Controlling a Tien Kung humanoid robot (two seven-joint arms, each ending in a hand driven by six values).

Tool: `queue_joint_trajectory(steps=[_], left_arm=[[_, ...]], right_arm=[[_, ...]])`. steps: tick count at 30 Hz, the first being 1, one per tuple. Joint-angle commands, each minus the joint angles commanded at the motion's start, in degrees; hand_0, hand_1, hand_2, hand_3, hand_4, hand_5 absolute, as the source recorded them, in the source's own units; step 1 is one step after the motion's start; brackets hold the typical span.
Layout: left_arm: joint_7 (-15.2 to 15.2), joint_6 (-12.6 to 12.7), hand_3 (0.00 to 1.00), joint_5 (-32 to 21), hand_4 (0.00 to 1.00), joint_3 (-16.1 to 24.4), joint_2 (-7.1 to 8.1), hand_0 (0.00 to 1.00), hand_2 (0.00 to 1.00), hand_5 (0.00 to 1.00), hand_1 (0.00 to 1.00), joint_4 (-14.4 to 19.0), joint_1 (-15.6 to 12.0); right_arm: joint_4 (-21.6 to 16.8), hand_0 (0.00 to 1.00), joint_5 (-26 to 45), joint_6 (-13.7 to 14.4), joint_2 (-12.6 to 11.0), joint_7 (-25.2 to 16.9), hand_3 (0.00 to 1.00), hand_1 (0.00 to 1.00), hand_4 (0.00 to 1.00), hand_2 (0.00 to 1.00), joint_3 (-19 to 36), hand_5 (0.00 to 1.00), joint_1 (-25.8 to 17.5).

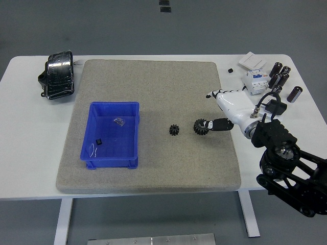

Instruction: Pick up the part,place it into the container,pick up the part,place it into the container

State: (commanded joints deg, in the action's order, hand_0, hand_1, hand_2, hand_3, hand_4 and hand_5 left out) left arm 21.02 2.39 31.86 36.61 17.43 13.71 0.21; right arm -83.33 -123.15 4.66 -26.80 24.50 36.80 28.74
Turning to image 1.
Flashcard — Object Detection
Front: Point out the black tape-wrapped device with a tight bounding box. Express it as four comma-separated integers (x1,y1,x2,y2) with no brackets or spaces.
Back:
37,50,76,101

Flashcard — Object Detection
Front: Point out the white flat plate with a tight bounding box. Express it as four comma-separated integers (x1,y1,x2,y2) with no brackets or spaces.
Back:
260,93,283,120

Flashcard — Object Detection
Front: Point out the white table leg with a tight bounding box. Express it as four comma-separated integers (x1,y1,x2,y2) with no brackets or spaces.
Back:
53,198,74,245
238,190,261,238

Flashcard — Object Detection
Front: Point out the blue plastic box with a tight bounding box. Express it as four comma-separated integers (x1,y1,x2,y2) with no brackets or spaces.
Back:
80,101,141,170

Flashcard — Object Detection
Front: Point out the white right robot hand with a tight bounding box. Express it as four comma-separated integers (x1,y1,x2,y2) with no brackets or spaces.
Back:
203,88,259,132

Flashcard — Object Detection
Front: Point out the large black gear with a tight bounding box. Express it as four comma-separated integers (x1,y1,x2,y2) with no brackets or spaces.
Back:
193,118,211,137

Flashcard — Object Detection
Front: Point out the black power adapter with cord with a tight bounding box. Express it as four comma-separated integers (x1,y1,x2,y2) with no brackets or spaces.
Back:
241,85,287,116

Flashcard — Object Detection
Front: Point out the small black gear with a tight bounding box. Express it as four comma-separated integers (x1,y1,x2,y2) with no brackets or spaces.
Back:
169,124,182,137

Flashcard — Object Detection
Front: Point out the white circuit breaker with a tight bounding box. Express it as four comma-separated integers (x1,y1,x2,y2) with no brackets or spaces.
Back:
242,68,270,96

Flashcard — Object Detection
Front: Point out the grey-brown mat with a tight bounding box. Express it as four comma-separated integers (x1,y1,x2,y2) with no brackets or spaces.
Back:
55,59,242,193

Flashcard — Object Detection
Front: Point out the grey metal plate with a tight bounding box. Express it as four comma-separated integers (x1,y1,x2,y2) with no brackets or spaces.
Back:
87,233,216,245

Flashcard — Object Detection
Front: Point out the white wall switch plate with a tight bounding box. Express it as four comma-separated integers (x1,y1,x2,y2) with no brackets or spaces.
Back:
238,51,268,71

